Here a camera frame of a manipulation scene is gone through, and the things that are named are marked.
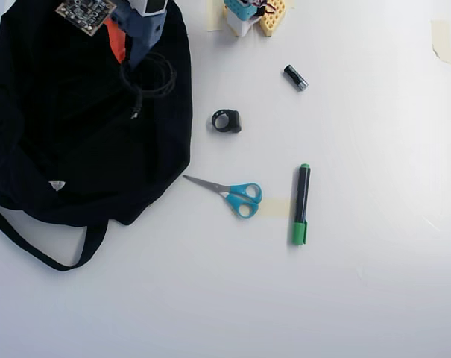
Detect navy gripper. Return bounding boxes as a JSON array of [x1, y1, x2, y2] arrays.
[[104, 7, 168, 71]]

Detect black braided cable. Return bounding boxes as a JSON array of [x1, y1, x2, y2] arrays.
[[119, 51, 178, 120]]

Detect yellow and white robot base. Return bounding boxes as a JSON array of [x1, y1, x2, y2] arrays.
[[223, 0, 288, 38]]

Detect black fabric bag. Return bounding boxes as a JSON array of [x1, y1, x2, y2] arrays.
[[0, 0, 195, 272]]

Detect beige masking tape piece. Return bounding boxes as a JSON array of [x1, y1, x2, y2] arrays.
[[431, 20, 451, 65], [206, 0, 228, 33], [260, 197, 292, 218]]

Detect black cylindrical battery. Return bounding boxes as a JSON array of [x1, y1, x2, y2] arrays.
[[283, 63, 309, 92]]

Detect green and black marker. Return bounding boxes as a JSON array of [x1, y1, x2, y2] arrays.
[[291, 163, 312, 246]]

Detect camera circuit board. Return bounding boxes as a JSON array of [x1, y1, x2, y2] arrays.
[[54, 0, 118, 37]]

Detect black ring strap device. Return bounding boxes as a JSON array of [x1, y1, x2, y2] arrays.
[[206, 107, 243, 134]]

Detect blue handled scissors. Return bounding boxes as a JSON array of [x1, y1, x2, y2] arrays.
[[183, 174, 263, 219]]

